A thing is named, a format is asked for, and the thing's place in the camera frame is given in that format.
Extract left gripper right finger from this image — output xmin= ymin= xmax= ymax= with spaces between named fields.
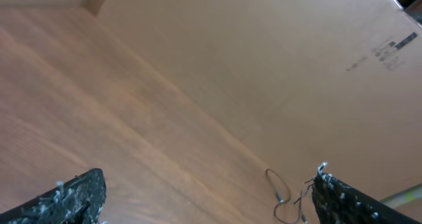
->
xmin=306 ymin=162 xmax=421 ymax=224

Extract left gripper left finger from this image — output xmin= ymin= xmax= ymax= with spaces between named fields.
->
xmin=1 ymin=168 xmax=107 ymax=224

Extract cardboard back panel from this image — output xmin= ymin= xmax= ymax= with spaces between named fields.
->
xmin=98 ymin=0 xmax=421 ymax=199

